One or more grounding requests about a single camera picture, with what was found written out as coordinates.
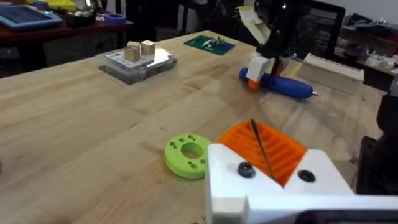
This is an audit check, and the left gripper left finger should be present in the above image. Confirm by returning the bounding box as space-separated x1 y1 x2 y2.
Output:
205 119 284 202

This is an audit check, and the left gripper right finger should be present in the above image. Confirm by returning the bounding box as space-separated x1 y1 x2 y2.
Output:
251 119 354 196

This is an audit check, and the blue electric screwdriver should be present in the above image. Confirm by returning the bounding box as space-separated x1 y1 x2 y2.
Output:
238 67 319 100

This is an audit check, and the right wrist upright plate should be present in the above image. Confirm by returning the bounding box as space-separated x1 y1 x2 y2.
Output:
238 5 271 45

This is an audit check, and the green disc with holes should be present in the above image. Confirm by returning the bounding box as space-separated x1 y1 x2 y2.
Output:
164 133 212 180

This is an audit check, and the pale wooden box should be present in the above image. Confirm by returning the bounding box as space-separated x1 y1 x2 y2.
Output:
297 52 365 95

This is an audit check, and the green board with toy blocks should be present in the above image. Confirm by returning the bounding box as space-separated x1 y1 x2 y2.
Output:
183 34 236 57

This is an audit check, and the cluttered side shelf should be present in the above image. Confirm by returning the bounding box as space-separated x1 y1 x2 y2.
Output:
334 12 398 77

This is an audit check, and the wooden cube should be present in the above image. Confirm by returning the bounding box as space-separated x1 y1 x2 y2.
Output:
141 40 157 56
124 40 142 63

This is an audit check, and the clear plastic parts box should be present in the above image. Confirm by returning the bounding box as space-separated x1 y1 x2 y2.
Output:
98 46 178 85

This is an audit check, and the blue tape roll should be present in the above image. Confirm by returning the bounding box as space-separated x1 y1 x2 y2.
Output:
103 12 127 26

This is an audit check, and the dark brown side table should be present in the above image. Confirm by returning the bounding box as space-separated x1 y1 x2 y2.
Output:
0 18 134 73

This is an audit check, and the blue flat tray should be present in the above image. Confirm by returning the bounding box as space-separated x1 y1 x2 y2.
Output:
0 4 63 30

